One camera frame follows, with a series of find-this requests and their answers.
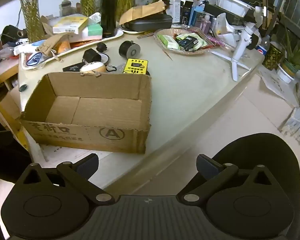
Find white plastic food container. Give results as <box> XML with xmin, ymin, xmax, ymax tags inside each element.
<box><xmin>213</xmin><ymin>0</ymin><xmax>255</xmax><ymax>18</ymax></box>

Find black snack packet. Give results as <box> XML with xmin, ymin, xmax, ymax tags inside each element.
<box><xmin>179</xmin><ymin>36</ymin><xmax>199</xmax><ymax>50</ymax></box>

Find white gimbal tripod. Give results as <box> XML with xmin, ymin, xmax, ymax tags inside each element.
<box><xmin>211</xmin><ymin>6</ymin><xmax>262</xmax><ymax>82</ymax></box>

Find white tray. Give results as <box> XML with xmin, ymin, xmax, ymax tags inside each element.
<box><xmin>22</xmin><ymin>29</ymin><xmax>124</xmax><ymax>69</ymax></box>

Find black zip case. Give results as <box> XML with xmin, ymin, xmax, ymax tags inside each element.
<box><xmin>121</xmin><ymin>14</ymin><xmax>173</xmax><ymax>32</ymax></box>

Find orange dog-shaped round case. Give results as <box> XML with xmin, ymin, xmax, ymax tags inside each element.
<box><xmin>79</xmin><ymin>62</ymin><xmax>118</xmax><ymax>74</ymax></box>

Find round glass lens filter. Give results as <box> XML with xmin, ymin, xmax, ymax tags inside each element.
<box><xmin>90</xmin><ymin>52</ymin><xmax>110</xmax><ymax>65</ymax></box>

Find black thermos flask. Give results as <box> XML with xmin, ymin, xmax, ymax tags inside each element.
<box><xmin>101</xmin><ymin>0</ymin><xmax>120</xmax><ymax>38</ymax></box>

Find red orange flat packet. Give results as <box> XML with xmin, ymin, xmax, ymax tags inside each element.
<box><xmin>70</xmin><ymin>40</ymin><xmax>103</xmax><ymax>48</ymax></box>

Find pink bottle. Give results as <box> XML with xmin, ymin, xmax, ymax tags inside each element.
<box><xmin>199</xmin><ymin>14</ymin><xmax>212</xmax><ymax>34</ymax></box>

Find brown cardboard box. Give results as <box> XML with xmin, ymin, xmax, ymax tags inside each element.
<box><xmin>20</xmin><ymin>72</ymin><xmax>152</xmax><ymax>154</ymax></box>

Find potted green plant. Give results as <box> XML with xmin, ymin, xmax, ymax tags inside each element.
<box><xmin>276</xmin><ymin>25</ymin><xmax>300</xmax><ymax>84</ymax></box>

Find blue box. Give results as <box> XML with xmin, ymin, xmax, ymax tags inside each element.
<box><xmin>189</xmin><ymin>5</ymin><xmax>205</xmax><ymax>27</ymax></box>

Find brown paper envelope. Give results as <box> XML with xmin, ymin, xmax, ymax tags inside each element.
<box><xmin>119</xmin><ymin>0</ymin><xmax>166</xmax><ymax>25</ymax></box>

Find green wet wipes pack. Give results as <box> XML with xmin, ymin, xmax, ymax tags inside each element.
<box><xmin>158</xmin><ymin>34</ymin><xmax>180</xmax><ymax>50</ymax></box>

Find round snack basket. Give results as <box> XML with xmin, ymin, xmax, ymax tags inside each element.
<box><xmin>154</xmin><ymin>28</ymin><xmax>212</xmax><ymax>55</ymax></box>

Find burlap drawstring pouch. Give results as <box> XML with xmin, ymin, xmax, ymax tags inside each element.
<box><xmin>39</xmin><ymin>32</ymin><xmax>77</xmax><ymax>60</ymax></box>

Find white plate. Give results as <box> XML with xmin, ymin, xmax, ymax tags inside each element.
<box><xmin>119</xmin><ymin>27</ymin><xmax>153</xmax><ymax>34</ymax></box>

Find white blue printed bag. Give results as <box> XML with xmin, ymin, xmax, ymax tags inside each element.
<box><xmin>14</xmin><ymin>40</ymin><xmax>49</xmax><ymax>55</ymax></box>

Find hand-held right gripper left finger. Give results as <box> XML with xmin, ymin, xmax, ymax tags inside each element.
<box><xmin>14</xmin><ymin>153</ymin><xmax>115</xmax><ymax>205</ymax></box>

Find grey fringed blanket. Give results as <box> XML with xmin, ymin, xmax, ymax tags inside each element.
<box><xmin>277</xmin><ymin>107</ymin><xmax>300</xmax><ymax>145</ymax></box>

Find yellow medicine box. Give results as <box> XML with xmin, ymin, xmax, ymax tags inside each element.
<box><xmin>52</xmin><ymin>15</ymin><xmax>89</xmax><ymax>34</ymax></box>

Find cola bottle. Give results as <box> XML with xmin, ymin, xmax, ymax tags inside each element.
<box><xmin>256</xmin><ymin>35</ymin><xmax>271</xmax><ymax>55</ymax></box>

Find patterned cup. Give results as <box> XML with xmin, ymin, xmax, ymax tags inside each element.
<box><xmin>262</xmin><ymin>44</ymin><xmax>283</xmax><ymax>70</ymax></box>

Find printed white paper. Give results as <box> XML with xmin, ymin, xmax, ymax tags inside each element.
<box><xmin>41</xmin><ymin>145</ymin><xmax>108</xmax><ymax>168</ymax></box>

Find striped ribbon strips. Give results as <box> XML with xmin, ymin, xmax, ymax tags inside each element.
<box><xmin>190</xmin><ymin>27</ymin><xmax>230</xmax><ymax>48</ymax></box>

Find wooden side table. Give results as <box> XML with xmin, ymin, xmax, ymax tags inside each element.
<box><xmin>0</xmin><ymin>62</ymin><xmax>23</xmax><ymax>153</ymax></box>

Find white medicine bag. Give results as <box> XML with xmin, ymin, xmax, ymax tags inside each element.
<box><xmin>89</xmin><ymin>12</ymin><xmax>102</xmax><ymax>24</ymax></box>

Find yellow tester device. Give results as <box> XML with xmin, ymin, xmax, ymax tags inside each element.
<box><xmin>122</xmin><ymin>58</ymin><xmax>148</xmax><ymax>75</ymax></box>

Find blue rimmed clear packet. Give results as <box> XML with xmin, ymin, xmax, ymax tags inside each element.
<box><xmin>25</xmin><ymin>52</ymin><xmax>44</xmax><ymax>68</ymax></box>

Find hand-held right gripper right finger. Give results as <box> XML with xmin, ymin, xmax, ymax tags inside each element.
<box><xmin>177</xmin><ymin>154</ymin><xmax>282</xmax><ymax>205</ymax></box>

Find white plastic bag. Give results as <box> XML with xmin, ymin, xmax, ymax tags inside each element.
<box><xmin>211</xmin><ymin>12</ymin><xmax>237</xmax><ymax>48</ymax></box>

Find black device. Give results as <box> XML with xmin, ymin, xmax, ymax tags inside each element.
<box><xmin>62</xmin><ymin>62</ymin><xmax>87</xmax><ymax>72</ymax></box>

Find green and white box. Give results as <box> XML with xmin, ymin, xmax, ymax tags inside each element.
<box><xmin>86</xmin><ymin>22</ymin><xmax>103</xmax><ymax>37</ymax></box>

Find black ribbed block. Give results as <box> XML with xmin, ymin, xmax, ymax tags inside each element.
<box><xmin>83</xmin><ymin>49</ymin><xmax>100</xmax><ymax>63</ymax></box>

